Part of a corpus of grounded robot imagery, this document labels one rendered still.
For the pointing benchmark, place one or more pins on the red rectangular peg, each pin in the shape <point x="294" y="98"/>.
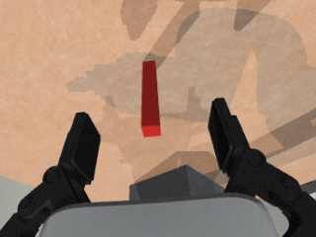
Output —
<point x="150" y="119"/>

